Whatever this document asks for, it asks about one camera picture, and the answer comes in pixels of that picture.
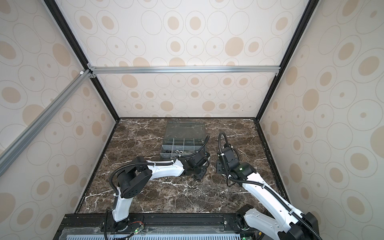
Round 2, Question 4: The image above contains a black base frame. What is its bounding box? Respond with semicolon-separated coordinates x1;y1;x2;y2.
54;213;269;240

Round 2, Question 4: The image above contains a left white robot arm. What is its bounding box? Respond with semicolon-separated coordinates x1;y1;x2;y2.
109;150;211;223

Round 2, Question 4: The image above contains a left black corner post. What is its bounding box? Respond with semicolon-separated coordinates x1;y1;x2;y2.
44;0;120;122

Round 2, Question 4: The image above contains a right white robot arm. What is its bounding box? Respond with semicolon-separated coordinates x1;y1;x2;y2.
217;144;321;240

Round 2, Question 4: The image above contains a black corner post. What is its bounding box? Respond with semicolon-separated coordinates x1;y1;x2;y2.
256;0;320;123
44;0;120;122

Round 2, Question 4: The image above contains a diagonal aluminium rail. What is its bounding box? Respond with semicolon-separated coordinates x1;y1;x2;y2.
1;70;91;175

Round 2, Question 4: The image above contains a right black corner post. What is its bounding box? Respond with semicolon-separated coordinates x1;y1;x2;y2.
256;0;320;123

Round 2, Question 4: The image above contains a horizontal aluminium rail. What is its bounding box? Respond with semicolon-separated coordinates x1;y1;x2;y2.
90;66;280;74

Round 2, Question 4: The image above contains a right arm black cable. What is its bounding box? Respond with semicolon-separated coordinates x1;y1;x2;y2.
218;131;323;240

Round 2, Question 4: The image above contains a clear plastic organizer box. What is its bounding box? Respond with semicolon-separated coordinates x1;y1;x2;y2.
161;121;207;159

